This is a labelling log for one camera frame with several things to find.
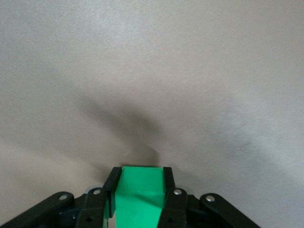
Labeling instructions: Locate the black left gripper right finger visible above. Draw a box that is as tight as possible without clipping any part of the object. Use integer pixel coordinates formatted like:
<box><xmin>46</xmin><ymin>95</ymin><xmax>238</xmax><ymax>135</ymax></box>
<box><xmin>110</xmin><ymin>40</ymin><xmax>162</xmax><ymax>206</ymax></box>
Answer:
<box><xmin>156</xmin><ymin>167</ymin><xmax>259</xmax><ymax>228</ymax></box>

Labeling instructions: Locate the green cube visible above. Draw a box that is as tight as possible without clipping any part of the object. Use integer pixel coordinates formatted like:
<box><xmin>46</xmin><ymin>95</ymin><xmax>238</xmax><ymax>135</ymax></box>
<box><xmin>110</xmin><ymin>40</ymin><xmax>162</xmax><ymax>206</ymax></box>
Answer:
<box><xmin>102</xmin><ymin>166</ymin><xmax>167</xmax><ymax>228</ymax></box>

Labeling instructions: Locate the brown table mat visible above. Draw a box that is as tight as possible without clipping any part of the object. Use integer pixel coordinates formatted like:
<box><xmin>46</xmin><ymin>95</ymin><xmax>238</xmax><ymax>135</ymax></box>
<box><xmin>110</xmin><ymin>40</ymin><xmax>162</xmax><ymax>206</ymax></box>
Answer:
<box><xmin>0</xmin><ymin>0</ymin><xmax>304</xmax><ymax>228</ymax></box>

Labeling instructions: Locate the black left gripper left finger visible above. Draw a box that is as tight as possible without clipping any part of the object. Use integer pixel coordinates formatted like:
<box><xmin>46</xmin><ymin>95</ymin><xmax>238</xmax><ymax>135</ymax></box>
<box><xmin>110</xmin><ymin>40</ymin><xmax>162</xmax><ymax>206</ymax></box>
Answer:
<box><xmin>0</xmin><ymin>167</ymin><xmax>122</xmax><ymax>228</ymax></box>

